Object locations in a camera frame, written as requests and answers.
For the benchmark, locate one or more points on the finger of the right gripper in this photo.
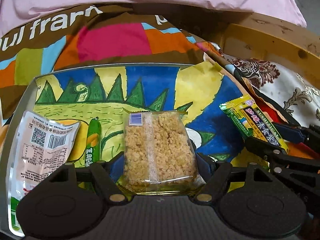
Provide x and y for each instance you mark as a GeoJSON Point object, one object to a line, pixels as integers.
{"type": "Point", "coordinates": [263, 149]}
{"type": "Point", "coordinates": [290, 133]}

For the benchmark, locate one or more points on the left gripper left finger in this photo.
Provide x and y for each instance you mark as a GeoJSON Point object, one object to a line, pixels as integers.
{"type": "Point", "coordinates": [105, 176]}

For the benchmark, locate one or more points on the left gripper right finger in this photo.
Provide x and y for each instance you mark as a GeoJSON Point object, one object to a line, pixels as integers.
{"type": "Point", "coordinates": [215, 174]}

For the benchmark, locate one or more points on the yellow green snack bar pack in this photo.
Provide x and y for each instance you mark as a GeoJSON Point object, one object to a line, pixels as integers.
{"type": "Point", "coordinates": [251, 121]}

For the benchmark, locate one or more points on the clear rice crisp bar pack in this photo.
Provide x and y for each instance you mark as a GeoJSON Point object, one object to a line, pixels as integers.
{"type": "Point", "coordinates": [158, 154]}

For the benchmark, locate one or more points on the green corn sausage stick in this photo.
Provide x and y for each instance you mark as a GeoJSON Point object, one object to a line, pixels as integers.
{"type": "Point", "coordinates": [93, 142]}

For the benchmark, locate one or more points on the floral satin blanket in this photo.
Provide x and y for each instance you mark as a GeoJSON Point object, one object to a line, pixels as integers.
{"type": "Point", "coordinates": [294, 97]}

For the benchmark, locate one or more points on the pink white snack pouch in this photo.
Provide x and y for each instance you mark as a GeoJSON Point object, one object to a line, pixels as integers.
{"type": "Point", "coordinates": [40, 147]}

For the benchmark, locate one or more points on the colourful dinosaur metal tray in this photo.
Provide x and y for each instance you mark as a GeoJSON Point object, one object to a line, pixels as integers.
{"type": "Point", "coordinates": [112, 91]}

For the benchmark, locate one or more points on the colourful paul frank quilt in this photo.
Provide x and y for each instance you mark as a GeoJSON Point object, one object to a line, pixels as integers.
{"type": "Point", "coordinates": [98, 35]}

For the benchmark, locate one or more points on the wooden bed frame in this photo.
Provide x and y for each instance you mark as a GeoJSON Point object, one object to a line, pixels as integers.
{"type": "Point", "coordinates": [253, 35]}

